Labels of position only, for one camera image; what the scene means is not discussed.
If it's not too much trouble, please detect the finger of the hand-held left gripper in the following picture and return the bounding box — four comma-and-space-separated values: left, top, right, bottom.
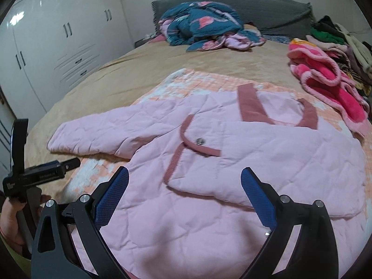
59, 157, 81, 172

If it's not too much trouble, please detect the white wardrobe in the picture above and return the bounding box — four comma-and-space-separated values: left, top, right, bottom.
0, 0, 137, 181

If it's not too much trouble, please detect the tan bed blanket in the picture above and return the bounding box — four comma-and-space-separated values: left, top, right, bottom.
25, 25, 372, 181

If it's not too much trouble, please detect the person's left forearm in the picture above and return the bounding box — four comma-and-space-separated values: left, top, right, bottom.
0, 234, 30, 268

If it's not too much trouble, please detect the person's left hand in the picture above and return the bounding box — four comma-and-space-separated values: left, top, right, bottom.
0, 195, 52, 246

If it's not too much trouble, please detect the blue patterned cloth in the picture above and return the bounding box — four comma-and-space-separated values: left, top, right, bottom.
262, 34, 292, 45

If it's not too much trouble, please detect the pink fleece robe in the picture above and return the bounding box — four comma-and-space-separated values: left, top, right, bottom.
287, 38, 369, 137

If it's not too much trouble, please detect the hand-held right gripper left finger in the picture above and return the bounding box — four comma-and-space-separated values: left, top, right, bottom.
30, 166, 130, 279

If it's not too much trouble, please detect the grey bed headboard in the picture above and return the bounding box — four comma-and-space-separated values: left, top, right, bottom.
151, 0, 316, 37

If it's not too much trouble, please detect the pink quilted jacket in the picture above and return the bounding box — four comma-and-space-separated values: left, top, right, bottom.
47, 84, 367, 279

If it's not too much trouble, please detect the orange white checked blanket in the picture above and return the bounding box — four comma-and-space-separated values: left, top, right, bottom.
68, 67, 367, 268

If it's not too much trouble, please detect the pile of folded clothes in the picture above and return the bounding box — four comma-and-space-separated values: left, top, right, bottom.
306, 14, 372, 99

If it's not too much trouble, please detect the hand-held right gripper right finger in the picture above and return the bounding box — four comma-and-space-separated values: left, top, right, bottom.
241, 167, 339, 279

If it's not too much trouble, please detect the teal flamingo print quilt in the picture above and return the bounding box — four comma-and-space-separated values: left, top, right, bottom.
158, 1, 266, 53

